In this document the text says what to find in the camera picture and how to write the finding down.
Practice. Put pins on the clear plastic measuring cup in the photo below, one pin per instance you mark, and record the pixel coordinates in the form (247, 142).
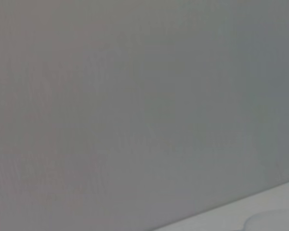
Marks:
(274, 220)

